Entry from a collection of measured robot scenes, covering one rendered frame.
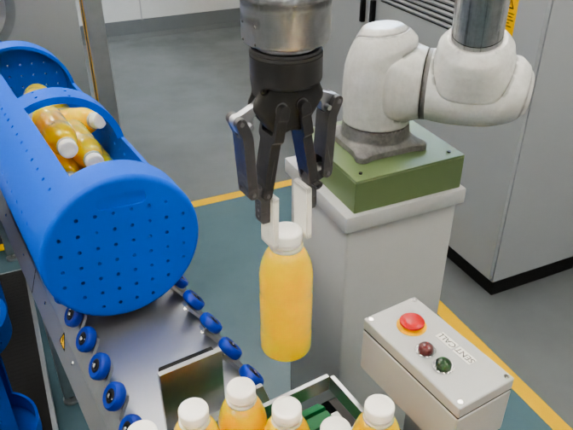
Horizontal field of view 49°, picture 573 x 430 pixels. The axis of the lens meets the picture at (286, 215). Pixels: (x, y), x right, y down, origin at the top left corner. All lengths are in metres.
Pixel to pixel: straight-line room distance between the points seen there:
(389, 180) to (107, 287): 0.63
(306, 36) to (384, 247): 0.94
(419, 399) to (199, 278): 2.01
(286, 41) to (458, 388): 0.51
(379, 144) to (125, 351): 0.70
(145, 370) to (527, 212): 1.89
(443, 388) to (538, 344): 1.83
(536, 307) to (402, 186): 1.54
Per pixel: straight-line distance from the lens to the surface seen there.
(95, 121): 1.58
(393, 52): 1.37
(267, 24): 0.61
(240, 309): 2.67
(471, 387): 0.89
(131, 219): 1.12
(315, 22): 0.62
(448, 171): 1.49
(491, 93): 1.35
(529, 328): 2.75
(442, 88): 1.36
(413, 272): 1.60
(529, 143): 2.50
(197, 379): 0.99
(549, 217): 2.81
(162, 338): 1.20
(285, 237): 0.74
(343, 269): 1.47
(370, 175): 1.37
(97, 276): 1.15
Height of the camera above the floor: 1.73
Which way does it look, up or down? 32 degrees down
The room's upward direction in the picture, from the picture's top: straight up
